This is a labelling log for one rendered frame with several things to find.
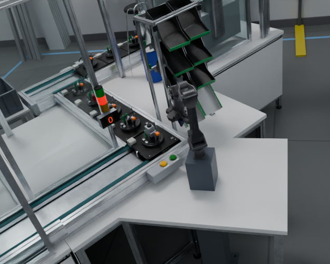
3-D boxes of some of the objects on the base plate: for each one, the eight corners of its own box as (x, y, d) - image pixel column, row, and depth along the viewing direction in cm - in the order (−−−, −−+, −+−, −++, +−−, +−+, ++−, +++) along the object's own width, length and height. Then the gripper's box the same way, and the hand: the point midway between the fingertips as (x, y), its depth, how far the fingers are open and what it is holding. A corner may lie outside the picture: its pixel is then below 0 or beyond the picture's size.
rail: (194, 152, 239) (192, 139, 232) (70, 237, 202) (63, 224, 196) (188, 149, 243) (186, 135, 236) (65, 231, 206) (58, 218, 200)
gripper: (195, 107, 211) (196, 129, 221) (171, 96, 223) (174, 118, 232) (187, 112, 208) (189, 134, 217) (163, 101, 220) (166, 123, 229)
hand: (180, 121), depth 223 cm, fingers closed
